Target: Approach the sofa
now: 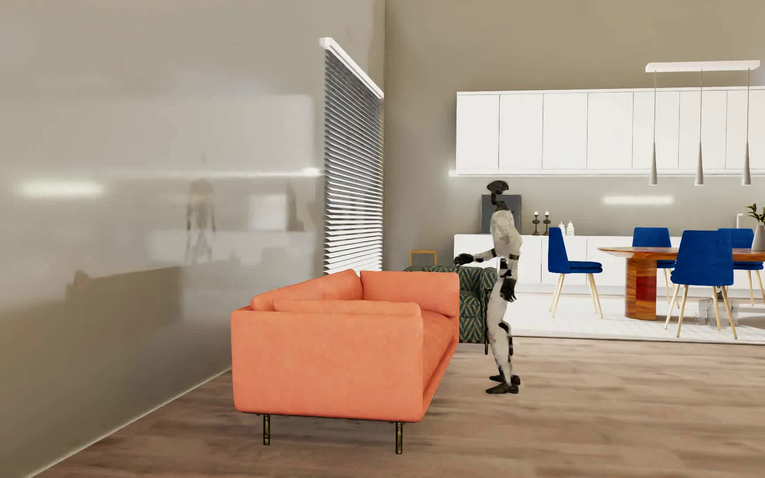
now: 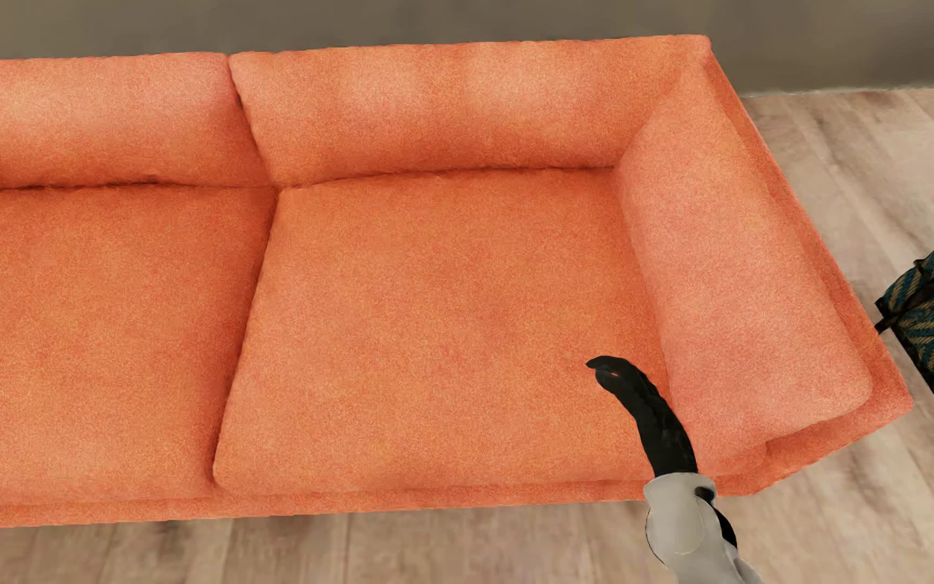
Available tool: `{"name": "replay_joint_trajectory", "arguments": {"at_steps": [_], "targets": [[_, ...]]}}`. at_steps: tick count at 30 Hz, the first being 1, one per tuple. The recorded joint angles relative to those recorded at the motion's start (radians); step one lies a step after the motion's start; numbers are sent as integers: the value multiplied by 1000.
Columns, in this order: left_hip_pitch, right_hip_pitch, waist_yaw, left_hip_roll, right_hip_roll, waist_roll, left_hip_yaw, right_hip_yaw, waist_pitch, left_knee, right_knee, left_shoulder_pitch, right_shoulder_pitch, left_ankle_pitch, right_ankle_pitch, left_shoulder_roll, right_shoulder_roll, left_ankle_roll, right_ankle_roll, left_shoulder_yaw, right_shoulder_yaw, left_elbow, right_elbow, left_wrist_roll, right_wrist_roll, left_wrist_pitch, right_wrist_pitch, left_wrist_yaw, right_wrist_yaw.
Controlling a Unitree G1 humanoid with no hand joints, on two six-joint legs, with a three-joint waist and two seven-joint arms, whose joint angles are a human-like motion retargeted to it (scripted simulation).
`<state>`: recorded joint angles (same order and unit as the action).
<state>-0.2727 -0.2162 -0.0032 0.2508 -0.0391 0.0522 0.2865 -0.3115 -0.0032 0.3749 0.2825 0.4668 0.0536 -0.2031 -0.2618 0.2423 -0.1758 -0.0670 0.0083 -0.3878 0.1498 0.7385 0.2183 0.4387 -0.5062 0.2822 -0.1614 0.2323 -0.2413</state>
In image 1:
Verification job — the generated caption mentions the orange fabric sofa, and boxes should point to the orange fabric sofa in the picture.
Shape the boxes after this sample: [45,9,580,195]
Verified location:
[230,269,461,455]

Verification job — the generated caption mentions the green patterned armchair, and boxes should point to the green patterned armchair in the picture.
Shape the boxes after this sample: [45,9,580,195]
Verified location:
[404,265,498,344]

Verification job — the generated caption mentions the white low sideboard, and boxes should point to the white low sideboard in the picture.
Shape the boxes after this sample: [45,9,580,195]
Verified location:
[453,233,765,297]

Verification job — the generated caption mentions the robot left leg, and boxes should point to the robot left leg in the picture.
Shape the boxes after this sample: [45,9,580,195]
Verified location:
[485,292,521,395]

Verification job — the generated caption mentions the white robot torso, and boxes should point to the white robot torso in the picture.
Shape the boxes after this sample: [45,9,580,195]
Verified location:
[491,207,523,266]

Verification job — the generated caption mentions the blue dining chair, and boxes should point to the blue dining chair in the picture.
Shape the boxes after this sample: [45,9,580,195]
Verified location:
[547,226,604,320]
[719,227,765,313]
[632,227,681,310]
[663,230,739,341]

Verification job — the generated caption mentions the dark framed picture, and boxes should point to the dark framed picture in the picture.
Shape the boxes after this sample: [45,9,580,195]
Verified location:
[481,194,523,235]

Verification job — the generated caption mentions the white floor rug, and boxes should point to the white floor rug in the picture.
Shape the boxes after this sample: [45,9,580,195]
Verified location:
[505,291,765,348]

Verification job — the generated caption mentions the wooden oval dining table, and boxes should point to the wooden oval dining table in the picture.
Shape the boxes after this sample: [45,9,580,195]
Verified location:
[598,246,765,325]

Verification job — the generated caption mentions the white window blinds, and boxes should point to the white window blinds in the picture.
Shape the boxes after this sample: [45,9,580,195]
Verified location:
[319,37,385,276]

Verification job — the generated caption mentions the white triple pendant lamp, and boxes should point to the white triple pendant lamp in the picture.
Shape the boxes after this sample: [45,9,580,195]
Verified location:
[645,60,761,187]

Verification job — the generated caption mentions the white wall cabinets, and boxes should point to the white wall cabinets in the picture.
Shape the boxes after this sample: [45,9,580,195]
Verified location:
[456,85,765,177]

